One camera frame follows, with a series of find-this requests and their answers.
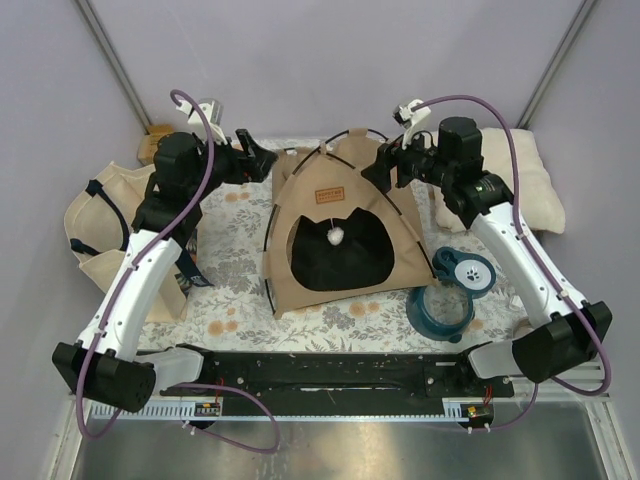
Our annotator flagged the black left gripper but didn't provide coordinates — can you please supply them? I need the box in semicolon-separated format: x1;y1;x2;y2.
188;128;277;200

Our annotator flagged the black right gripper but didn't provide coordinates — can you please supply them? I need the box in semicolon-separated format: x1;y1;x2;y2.
361;121;454;195

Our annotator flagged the black tent pole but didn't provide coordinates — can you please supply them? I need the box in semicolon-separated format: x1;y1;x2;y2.
279;144;439;281
263;127;391;314

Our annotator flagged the beige fabric pet tent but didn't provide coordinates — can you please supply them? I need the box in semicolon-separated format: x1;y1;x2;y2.
262;127;436;321

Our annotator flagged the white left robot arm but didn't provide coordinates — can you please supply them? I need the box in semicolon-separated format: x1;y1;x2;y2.
52;129;277;413

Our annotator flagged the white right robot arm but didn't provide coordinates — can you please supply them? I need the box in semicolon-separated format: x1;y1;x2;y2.
362;114;612;396

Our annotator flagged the white pompom toy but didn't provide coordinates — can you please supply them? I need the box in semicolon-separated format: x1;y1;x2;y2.
327;227;344;246

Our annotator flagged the cardboard box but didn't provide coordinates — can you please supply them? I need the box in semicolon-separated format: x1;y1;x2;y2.
137;124;174;166

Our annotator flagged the floral patterned mat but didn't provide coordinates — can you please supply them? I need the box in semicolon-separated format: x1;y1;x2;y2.
144;137;549;356

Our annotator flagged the white fluffy pillow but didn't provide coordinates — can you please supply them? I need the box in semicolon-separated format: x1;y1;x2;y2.
434;127;567;234

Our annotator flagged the cream canvas tote bag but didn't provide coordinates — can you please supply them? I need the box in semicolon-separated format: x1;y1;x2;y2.
64;163;194;323

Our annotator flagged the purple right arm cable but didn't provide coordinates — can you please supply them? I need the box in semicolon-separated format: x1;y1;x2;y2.
419;94;614;434

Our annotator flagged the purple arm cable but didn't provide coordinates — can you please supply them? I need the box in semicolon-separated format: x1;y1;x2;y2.
75;89;281;454
419;94;614;434

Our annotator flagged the aluminium frame post right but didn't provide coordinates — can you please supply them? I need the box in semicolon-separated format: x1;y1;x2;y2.
516;0;601;129

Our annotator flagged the aluminium frame post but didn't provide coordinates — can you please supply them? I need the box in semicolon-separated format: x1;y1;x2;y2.
516;0;601;129
72;0;152;134

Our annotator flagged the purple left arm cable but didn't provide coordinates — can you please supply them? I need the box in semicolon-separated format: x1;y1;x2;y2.
75;89;281;454

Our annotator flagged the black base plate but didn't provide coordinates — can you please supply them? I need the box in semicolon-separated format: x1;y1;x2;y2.
163;351;514;418

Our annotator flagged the aluminium frame post left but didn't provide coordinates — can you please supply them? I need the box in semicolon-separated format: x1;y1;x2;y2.
72;0;152;134

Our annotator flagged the white slotted cable duct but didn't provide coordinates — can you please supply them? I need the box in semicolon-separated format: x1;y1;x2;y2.
118;397;223;421

